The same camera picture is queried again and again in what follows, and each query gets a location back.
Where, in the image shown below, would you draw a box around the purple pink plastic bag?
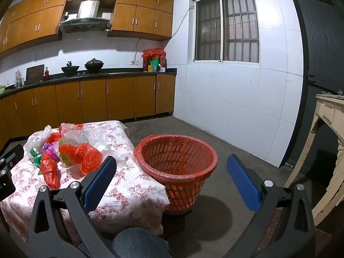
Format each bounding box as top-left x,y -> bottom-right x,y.
42,143 -> 60,160

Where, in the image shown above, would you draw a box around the white plastic bag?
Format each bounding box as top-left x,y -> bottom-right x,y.
24,125 -> 53,158

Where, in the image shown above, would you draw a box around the cream wooden table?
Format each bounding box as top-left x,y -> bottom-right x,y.
283,94 -> 344,226

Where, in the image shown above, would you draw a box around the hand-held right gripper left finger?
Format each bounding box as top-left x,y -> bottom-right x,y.
27,155 -> 119,258

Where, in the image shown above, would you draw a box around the large red plastic bag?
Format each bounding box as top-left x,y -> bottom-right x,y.
58,143 -> 103,175

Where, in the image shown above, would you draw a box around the green plastic bag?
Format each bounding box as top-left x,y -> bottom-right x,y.
29,148 -> 44,168

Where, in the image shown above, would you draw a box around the white cable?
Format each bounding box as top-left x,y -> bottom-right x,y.
134,5 -> 194,61

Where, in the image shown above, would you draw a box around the floral tablecloth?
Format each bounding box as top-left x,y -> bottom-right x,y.
0,120 -> 171,244

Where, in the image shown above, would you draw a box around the black gas stove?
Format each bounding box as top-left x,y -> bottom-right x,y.
58,71 -> 105,79

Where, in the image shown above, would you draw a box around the barred window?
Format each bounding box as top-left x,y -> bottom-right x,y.
189,0 -> 261,64

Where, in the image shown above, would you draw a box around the dark door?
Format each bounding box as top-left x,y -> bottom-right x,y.
292,0 -> 344,167

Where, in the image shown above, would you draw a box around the red plastic basket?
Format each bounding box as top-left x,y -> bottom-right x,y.
134,134 -> 218,215

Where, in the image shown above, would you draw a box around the black wok with lid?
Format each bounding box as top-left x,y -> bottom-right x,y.
84,58 -> 105,72

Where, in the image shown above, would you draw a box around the red bag over boxes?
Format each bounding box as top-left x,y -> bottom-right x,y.
141,48 -> 166,60

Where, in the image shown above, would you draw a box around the small red plastic bag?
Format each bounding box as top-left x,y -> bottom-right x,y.
45,132 -> 63,144
40,152 -> 61,190

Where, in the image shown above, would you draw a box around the person's leg in jeans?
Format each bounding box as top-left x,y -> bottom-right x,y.
78,227 -> 172,258

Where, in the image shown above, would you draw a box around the dark cutting board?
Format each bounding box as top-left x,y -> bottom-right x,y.
25,64 -> 45,85

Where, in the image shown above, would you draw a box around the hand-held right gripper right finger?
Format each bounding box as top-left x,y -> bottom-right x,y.
222,154 -> 316,258

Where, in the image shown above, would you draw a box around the clear bubble wrap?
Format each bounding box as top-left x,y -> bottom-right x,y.
60,123 -> 129,168

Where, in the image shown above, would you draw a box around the black countertop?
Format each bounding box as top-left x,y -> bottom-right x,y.
0,68 -> 178,96

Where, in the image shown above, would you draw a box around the black wok with handle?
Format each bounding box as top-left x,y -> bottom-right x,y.
61,61 -> 80,76

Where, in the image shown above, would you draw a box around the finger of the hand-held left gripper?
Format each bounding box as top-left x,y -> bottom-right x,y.
0,143 -> 25,168

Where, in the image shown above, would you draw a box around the lower wooden cabinets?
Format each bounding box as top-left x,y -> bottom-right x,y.
0,74 -> 176,140

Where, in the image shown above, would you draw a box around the steel range hood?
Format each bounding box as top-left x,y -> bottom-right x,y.
58,0 -> 112,34

